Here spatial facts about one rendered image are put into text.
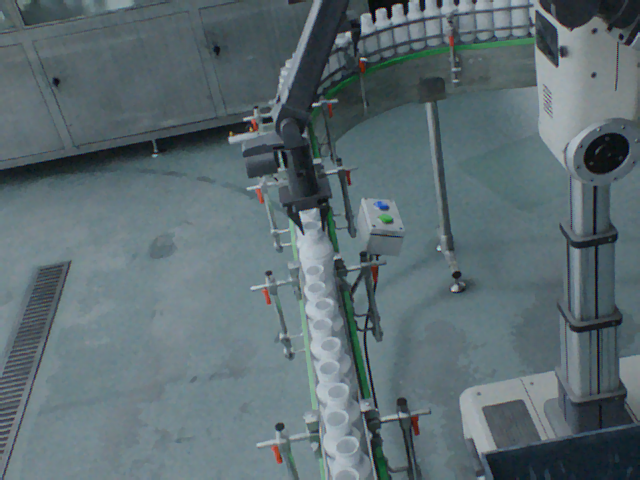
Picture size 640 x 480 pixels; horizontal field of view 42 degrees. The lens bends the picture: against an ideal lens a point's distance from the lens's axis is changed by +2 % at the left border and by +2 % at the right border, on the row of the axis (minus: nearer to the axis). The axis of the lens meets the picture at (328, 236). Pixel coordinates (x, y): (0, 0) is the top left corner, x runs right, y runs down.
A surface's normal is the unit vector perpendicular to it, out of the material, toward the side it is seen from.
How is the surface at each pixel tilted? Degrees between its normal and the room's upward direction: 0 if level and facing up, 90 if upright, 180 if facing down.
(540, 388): 0
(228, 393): 0
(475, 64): 90
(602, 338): 90
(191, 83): 90
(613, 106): 101
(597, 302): 90
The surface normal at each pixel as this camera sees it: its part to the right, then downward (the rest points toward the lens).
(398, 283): -0.18, -0.83
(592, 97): 0.14, 0.67
